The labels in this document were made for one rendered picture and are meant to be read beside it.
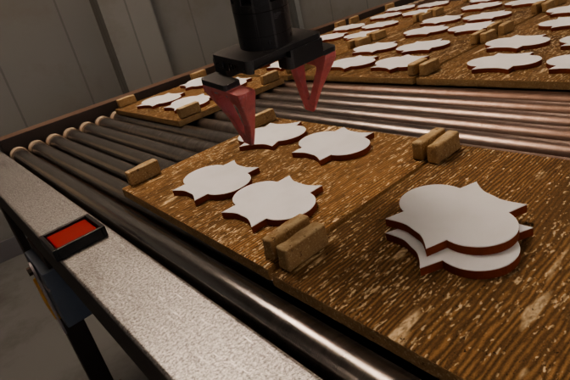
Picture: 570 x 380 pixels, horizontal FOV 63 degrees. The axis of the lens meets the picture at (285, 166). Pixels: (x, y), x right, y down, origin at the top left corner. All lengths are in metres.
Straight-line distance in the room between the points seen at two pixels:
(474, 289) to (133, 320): 0.34
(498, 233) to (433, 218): 0.06
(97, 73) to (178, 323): 2.72
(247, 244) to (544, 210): 0.32
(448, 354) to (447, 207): 0.18
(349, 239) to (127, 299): 0.26
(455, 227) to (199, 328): 0.26
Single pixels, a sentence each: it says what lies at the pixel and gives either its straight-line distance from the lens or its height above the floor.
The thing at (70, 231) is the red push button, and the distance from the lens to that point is 0.76.
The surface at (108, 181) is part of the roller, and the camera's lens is 0.95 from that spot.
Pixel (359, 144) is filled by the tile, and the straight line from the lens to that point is 0.72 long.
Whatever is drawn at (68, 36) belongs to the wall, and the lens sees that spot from 3.11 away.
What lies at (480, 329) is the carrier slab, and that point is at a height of 0.94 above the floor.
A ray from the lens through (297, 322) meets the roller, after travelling 0.44.
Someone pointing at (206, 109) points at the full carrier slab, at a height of 0.93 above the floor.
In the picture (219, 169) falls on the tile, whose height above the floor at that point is 0.95.
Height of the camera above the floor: 1.21
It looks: 22 degrees down
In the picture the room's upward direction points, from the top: 13 degrees counter-clockwise
